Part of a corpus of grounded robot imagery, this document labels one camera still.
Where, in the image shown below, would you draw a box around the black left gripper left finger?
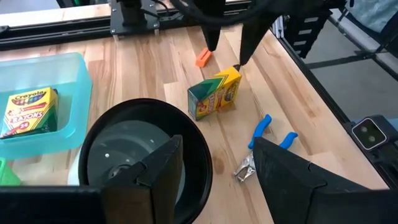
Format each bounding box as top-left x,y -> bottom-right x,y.
101,134 -> 184,224

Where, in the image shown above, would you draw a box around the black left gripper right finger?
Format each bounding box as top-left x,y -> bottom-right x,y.
253,136 -> 389,224

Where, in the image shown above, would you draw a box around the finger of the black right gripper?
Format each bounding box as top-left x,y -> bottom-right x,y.
238,15 -> 280,66
201,0 -> 226,52

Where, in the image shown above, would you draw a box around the salmon pink eraser block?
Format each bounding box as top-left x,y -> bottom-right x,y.
195,47 -> 213,68

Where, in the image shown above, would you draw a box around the yellow green Crayola crayon box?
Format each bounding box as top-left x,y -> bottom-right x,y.
0,86 -> 59,140
187,66 -> 243,121

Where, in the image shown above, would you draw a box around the blue-handled pliers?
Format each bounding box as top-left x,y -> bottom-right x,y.
233,114 -> 299,184

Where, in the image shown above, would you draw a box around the white spotlight lamp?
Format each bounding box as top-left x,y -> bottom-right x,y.
67,98 -> 214,224

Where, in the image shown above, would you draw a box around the blue grey fabric object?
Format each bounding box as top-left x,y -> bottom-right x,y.
345,0 -> 398,34

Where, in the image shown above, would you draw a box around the green slotted plastic basket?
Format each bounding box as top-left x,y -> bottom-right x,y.
0,157 -> 22,187

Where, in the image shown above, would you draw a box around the teal translucent plastic bin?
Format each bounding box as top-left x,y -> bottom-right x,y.
0,52 -> 93,160

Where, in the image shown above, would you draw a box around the black silver depth camera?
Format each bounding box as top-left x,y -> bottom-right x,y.
343,114 -> 398,187

